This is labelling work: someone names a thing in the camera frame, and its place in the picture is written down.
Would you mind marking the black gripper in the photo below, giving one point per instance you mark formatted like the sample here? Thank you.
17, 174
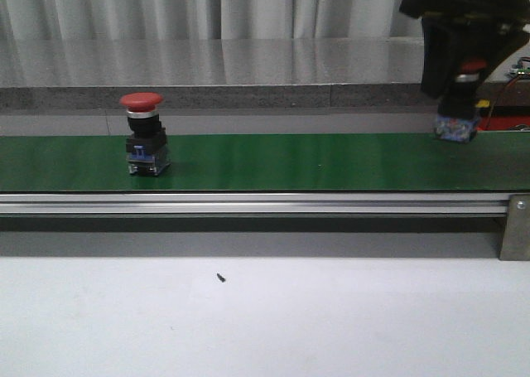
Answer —
499, 33

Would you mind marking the small green circuit board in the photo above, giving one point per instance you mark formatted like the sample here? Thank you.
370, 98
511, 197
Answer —
520, 69

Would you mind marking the red plastic tray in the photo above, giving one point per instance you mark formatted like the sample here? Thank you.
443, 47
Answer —
510, 123

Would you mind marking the green conveyor belt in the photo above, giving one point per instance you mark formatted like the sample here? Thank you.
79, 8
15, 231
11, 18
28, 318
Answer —
494, 161

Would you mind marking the grey pleated curtain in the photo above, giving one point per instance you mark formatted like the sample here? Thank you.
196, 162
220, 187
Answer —
24, 20

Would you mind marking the metal conveyor support bracket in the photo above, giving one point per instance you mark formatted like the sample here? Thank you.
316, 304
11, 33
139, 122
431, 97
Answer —
515, 242

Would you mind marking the aluminium conveyor side rail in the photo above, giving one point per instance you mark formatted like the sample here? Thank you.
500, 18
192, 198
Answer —
191, 203

